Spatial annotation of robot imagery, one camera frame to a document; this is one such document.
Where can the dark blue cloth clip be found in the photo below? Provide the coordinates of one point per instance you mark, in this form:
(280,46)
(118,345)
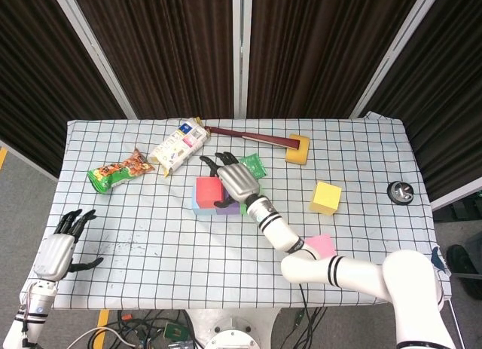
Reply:
(438,258)

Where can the yellow foam cube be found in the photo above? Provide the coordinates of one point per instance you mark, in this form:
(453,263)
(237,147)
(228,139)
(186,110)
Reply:
(325,197)

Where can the white black checkered tablecloth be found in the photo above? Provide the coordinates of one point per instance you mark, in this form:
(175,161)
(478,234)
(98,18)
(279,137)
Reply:
(169,258)

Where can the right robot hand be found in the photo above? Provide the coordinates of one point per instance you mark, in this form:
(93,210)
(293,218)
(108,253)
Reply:
(239,183)

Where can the dark red folded fan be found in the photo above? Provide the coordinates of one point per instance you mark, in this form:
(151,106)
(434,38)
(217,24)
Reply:
(256,136)

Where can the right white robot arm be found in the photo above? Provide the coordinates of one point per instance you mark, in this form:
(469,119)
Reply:
(339,271)

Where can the black bag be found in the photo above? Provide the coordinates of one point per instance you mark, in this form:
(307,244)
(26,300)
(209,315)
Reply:
(465,256)

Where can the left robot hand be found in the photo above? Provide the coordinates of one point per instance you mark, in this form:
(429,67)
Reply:
(56,255)

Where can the green tea sachet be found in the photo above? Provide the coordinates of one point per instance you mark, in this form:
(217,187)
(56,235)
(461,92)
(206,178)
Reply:
(256,166)

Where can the dark brown partition panel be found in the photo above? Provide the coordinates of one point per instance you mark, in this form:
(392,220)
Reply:
(169,43)
(37,62)
(452,81)
(320,43)

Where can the black silver call bell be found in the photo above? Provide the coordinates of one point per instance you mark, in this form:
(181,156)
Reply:
(400,192)

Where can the purple foam cube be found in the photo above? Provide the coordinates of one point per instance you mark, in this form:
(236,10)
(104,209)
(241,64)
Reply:
(229,210)

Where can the white cracker package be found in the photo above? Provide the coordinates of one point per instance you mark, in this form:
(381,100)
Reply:
(177,147)

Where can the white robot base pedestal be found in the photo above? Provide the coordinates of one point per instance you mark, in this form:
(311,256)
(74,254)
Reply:
(233,328)

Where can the green orange snack bag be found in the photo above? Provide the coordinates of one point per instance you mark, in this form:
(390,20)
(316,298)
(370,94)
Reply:
(113,173)

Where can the green foam cube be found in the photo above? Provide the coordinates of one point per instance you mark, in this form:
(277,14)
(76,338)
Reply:
(243,209)

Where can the light blue foam cube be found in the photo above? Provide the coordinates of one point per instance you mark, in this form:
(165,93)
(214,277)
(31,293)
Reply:
(205,212)

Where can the green circuit board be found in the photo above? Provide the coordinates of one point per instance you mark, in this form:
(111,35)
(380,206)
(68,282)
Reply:
(175,331)

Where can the yellow sponge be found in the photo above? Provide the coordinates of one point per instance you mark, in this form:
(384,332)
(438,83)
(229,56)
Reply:
(299,151)

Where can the red foam cube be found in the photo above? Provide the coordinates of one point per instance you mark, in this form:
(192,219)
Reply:
(208,192)

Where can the pink foam cube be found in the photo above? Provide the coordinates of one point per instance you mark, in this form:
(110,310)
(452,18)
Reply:
(322,245)

